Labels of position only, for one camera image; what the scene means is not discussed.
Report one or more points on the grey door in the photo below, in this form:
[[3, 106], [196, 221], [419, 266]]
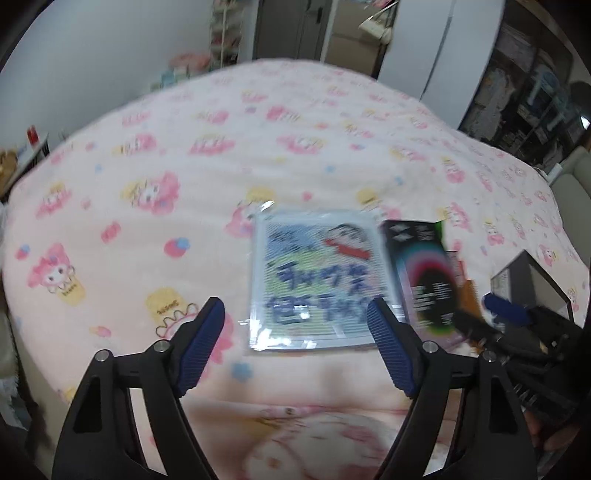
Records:
[[286, 27]]

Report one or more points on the pink printed blanket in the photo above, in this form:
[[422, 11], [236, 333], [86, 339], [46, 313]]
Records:
[[184, 230]]

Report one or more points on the dark shelf of clothes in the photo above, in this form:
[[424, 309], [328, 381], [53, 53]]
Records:
[[531, 83]]

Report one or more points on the cream bag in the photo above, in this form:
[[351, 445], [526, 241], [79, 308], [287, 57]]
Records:
[[375, 26]]

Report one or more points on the wooden comb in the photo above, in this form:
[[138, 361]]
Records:
[[468, 293]]

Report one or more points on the shelf with toys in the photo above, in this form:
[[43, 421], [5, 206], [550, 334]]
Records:
[[226, 32]]

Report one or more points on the person's right hand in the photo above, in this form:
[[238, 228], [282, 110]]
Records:
[[549, 438]]

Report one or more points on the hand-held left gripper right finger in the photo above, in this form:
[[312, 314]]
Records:
[[392, 350]]

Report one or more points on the pile of pink toys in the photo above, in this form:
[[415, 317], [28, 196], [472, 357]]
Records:
[[184, 67]]

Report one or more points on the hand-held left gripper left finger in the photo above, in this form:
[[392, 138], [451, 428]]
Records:
[[201, 346]]

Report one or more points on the red cup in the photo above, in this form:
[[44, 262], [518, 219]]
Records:
[[32, 134]]

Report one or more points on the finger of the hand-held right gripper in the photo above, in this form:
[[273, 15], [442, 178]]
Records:
[[473, 325], [505, 308]]

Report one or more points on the white wardrobe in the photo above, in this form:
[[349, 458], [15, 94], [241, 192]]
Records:
[[443, 41]]

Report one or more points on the black box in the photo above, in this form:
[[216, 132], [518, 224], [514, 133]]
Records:
[[545, 281]]

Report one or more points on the square cartoon packet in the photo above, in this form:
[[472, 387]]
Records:
[[314, 258]]

